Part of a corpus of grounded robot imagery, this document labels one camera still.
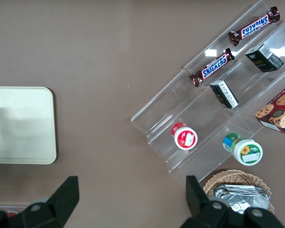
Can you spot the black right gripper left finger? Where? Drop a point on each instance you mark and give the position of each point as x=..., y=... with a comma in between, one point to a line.
x=61, y=202

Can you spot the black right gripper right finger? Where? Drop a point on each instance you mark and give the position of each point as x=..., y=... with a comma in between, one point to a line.
x=202, y=206

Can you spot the light tan wicker basket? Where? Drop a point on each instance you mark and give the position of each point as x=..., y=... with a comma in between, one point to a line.
x=237, y=177

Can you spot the cream rectangular plastic tray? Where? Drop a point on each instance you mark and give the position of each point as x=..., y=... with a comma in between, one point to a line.
x=21, y=126

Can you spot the stack of foil containers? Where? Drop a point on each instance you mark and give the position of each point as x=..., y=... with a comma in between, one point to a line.
x=242, y=192

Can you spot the red lidded cup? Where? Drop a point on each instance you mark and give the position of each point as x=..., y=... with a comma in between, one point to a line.
x=185, y=139

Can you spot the green lidded cup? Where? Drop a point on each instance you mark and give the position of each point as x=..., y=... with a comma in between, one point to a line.
x=245, y=150

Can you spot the clear acrylic stepped display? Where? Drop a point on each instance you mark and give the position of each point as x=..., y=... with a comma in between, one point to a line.
x=180, y=99

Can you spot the small black carton box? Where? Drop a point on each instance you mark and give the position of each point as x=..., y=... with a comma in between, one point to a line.
x=263, y=58
x=224, y=95

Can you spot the red chocolate chip cookie box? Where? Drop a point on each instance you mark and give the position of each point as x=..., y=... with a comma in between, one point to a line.
x=279, y=111

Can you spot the Snickers chocolate bar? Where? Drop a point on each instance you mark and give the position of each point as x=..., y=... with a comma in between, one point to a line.
x=213, y=67
x=254, y=26

